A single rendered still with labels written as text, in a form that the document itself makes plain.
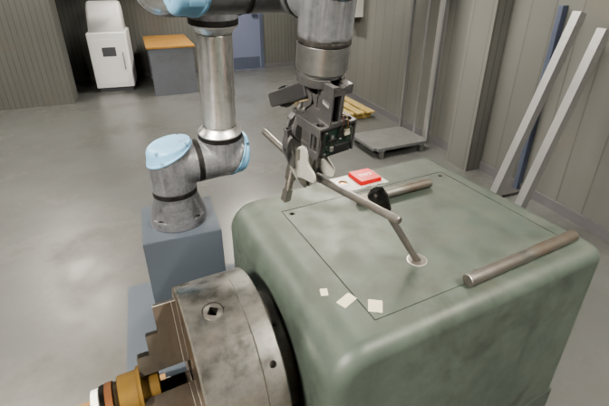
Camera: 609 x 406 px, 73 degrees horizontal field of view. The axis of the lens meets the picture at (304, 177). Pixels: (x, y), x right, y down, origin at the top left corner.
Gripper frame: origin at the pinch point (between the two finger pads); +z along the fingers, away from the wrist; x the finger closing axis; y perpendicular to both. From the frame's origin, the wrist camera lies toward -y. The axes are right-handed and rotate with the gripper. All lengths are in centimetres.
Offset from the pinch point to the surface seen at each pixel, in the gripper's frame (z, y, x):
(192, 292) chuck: 15.1, 0.7, -22.4
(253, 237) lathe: 16.9, -7.0, -6.4
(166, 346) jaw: 23.9, 2.0, -28.6
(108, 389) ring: 26.0, 2.7, -38.6
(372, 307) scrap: 10.4, 21.8, -2.0
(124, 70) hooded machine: 214, -631, 111
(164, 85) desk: 222, -563, 150
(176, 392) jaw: 26.9, 8.7, -29.8
